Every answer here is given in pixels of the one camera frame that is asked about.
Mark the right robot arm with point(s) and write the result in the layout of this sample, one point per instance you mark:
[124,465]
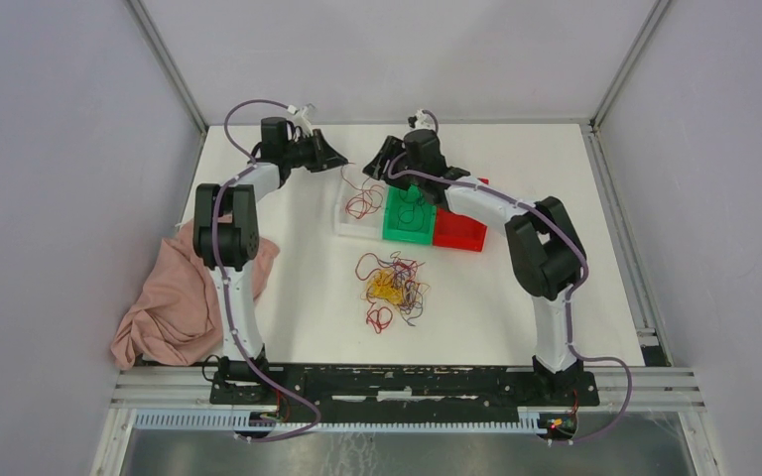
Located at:
[546,255]

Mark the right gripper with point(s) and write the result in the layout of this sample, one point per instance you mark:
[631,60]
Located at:
[393,147]

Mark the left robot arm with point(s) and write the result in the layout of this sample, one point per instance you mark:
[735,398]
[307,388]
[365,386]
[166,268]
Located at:
[225,235]

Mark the red plastic tray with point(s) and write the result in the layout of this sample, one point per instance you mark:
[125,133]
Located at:
[457,232]

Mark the pink cloth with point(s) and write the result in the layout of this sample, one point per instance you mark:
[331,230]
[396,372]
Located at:
[176,319]

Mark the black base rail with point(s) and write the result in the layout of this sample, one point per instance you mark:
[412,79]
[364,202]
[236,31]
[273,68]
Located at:
[369,393]

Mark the clear plastic tray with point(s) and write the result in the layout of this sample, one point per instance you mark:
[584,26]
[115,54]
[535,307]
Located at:
[359,209]

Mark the green plastic tray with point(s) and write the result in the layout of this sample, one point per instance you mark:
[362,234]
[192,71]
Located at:
[408,217]

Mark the white cable duct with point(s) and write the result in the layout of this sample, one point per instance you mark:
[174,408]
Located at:
[248,421]

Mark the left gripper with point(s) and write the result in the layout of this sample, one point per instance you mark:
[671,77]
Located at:
[325,158]

